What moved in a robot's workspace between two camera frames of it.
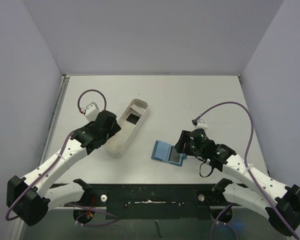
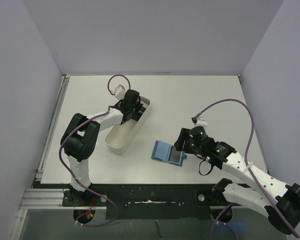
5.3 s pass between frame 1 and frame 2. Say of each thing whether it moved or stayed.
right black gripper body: stayed
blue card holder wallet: stayed
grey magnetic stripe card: stayed
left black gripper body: moved
